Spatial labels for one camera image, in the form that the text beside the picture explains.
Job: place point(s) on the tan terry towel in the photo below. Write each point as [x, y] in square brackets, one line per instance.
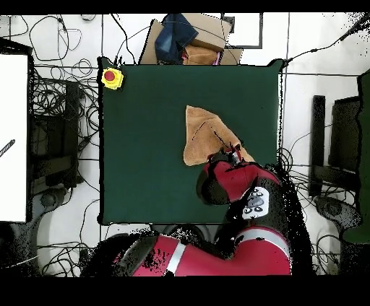
[202, 135]

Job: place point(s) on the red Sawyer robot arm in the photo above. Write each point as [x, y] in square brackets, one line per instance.
[231, 179]

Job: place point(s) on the dark green table cloth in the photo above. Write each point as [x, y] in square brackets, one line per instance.
[144, 144]

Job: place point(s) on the black equipment stand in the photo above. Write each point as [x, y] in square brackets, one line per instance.
[318, 130]
[70, 115]

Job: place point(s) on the folded tan towel in box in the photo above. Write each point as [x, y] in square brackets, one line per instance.
[199, 54]

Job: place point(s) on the grey stand leg with knob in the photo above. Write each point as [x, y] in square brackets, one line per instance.
[329, 206]
[47, 199]

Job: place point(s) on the brown cardboard box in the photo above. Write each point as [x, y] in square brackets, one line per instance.
[208, 31]

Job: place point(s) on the blue denim jeans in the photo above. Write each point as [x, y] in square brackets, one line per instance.
[173, 37]

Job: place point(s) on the green covered side table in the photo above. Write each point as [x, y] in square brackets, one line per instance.
[365, 144]

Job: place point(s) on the yellow emergency stop button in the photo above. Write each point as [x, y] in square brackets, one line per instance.
[109, 76]

